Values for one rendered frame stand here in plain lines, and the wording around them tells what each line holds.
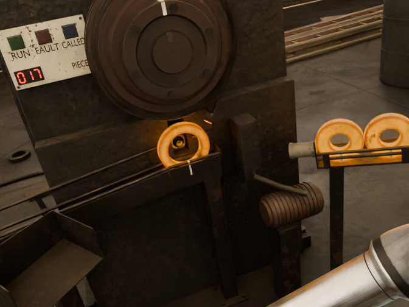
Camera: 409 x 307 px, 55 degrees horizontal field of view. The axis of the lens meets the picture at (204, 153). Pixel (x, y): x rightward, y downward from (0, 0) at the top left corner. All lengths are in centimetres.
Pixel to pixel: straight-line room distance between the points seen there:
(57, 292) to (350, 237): 141
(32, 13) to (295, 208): 107
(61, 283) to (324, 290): 80
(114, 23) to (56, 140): 46
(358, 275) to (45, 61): 108
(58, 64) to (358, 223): 160
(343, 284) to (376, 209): 168
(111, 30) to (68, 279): 72
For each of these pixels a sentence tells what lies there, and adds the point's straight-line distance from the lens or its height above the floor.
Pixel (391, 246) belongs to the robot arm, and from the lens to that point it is 62.
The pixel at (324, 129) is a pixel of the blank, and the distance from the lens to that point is 141.
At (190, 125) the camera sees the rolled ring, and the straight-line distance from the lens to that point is 136.
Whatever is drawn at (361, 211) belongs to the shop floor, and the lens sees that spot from 229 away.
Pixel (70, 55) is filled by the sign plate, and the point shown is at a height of 113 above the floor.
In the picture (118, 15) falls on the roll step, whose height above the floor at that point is 124.
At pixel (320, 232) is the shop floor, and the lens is 213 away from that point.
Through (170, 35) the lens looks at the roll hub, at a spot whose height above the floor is 117.
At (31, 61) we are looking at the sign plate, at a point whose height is 114.
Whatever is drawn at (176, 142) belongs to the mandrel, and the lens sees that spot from 147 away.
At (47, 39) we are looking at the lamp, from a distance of 134.
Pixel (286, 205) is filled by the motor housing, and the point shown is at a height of 51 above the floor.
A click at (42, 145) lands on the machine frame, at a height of 87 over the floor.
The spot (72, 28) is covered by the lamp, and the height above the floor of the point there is 121.
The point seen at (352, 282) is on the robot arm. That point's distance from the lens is 64.
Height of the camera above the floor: 138
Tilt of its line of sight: 28 degrees down
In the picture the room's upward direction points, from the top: 10 degrees counter-clockwise
